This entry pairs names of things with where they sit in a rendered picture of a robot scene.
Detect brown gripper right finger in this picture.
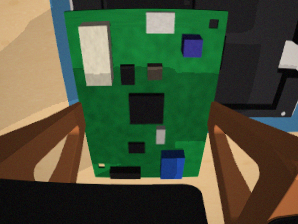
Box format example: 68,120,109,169
207,101,298,224

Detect green circuit board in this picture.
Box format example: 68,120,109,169
64,8,229,179

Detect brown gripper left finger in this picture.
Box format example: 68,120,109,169
0,102,86,183

